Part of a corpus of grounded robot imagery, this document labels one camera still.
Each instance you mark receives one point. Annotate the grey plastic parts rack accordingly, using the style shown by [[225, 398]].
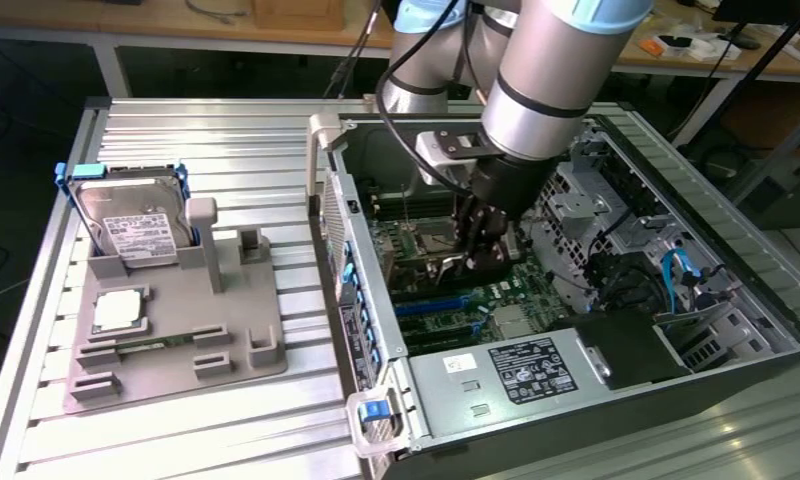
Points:
[[173, 300]]

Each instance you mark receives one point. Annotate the CPU socket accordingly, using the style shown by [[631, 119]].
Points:
[[433, 235]]

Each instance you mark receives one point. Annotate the wooden desk white frame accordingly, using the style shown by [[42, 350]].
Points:
[[73, 20], [680, 62]]

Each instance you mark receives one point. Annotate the thin metal locking lever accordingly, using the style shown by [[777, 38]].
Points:
[[408, 210]]

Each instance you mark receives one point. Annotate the blue expansion slot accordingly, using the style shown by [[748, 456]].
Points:
[[433, 305]]

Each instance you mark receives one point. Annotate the black computer mouse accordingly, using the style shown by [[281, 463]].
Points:
[[740, 41]]

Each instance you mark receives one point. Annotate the dark computer monitor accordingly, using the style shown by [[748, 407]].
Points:
[[773, 10]]

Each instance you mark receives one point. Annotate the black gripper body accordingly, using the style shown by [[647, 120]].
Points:
[[509, 185]]

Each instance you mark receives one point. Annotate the black slanted pole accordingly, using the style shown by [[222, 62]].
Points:
[[760, 65]]

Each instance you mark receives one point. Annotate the green motherboard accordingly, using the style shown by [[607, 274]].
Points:
[[526, 295]]

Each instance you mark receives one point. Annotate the black plastic air shroud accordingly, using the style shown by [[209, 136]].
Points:
[[627, 350]]

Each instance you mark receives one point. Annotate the silver chipset heatsink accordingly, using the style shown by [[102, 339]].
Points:
[[513, 322]]

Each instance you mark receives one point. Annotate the hard disk with blue bracket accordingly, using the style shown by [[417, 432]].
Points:
[[133, 220]]

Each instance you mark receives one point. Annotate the metal disk bay cage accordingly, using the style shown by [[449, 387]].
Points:
[[580, 210]]

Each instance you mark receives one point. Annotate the silver CPU chip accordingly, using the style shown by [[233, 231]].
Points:
[[115, 310]]

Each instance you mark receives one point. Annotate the green RAM stick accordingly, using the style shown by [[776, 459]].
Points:
[[156, 343]]

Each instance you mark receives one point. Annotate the orange and white box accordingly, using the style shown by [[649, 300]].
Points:
[[680, 47]]

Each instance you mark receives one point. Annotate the low-profile graphics card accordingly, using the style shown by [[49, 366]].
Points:
[[482, 267]]

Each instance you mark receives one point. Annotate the black open PC case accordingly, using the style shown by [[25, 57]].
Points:
[[707, 390]]

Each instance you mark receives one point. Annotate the grey power supply unit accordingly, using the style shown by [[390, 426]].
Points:
[[506, 380]]

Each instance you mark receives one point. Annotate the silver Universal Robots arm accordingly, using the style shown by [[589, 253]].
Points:
[[540, 95]]

